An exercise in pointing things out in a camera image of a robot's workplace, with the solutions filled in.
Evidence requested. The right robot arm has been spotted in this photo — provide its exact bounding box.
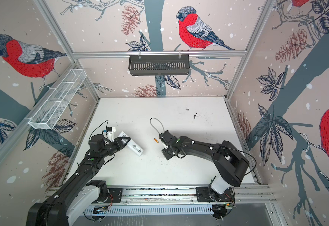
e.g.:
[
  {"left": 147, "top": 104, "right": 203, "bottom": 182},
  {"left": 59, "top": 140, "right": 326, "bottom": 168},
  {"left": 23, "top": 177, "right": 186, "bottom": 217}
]
[{"left": 159, "top": 131, "right": 250, "bottom": 202}]

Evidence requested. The white remote control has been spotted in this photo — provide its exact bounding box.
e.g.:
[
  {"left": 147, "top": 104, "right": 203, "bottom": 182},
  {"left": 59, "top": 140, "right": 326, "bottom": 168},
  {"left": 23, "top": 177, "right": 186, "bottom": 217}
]
[{"left": 119, "top": 131, "right": 144, "bottom": 156}]

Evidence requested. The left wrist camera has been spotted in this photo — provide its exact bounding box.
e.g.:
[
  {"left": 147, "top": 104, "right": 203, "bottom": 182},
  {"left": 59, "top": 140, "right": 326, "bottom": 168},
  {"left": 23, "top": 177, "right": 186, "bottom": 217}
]
[{"left": 106, "top": 127, "right": 116, "bottom": 142}]

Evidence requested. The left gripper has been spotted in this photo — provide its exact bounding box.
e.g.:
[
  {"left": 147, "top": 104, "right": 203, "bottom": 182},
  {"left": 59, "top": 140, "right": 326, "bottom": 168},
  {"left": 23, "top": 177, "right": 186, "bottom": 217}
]
[{"left": 100, "top": 136, "right": 131, "bottom": 158}]

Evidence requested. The white mesh wall shelf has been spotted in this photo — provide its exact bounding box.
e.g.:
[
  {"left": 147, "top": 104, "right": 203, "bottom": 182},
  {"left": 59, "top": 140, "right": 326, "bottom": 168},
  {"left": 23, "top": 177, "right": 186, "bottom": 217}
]
[{"left": 28, "top": 69, "right": 87, "bottom": 130}]

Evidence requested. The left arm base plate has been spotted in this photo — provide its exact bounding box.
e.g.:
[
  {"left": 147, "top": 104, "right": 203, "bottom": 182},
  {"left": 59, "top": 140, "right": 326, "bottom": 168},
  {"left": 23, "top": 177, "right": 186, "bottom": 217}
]
[{"left": 93, "top": 188, "right": 123, "bottom": 204}]

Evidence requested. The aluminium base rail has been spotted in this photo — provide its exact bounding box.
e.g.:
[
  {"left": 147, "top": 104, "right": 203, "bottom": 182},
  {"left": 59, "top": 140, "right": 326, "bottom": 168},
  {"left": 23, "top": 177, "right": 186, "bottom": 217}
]
[{"left": 89, "top": 184, "right": 277, "bottom": 207}]

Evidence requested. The left camera cable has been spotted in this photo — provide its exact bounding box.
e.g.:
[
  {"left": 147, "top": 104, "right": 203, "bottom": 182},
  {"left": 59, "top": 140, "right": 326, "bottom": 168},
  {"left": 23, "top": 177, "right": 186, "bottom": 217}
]
[{"left": 89, "top": 120, "right": 109, "bottom": 140}]

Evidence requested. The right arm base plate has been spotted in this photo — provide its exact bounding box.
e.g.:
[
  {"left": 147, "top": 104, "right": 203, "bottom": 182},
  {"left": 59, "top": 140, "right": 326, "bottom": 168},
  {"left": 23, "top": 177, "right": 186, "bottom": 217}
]
[{"left": 195, "top": 187, "right": 235, "bottom": 203}]

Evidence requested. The black wall basket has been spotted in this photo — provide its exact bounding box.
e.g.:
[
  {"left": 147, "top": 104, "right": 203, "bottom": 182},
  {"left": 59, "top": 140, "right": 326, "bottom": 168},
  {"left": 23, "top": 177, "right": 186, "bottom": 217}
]
[{"left": 128, "top": 55, "right": 190, "bottom": 76}]

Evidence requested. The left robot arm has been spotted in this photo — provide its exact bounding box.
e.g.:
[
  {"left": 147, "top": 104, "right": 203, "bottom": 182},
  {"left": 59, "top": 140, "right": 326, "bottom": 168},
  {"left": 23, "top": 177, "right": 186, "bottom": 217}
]
[{"left": 26, "top": 134, "right": 131, "bottom": 226}]

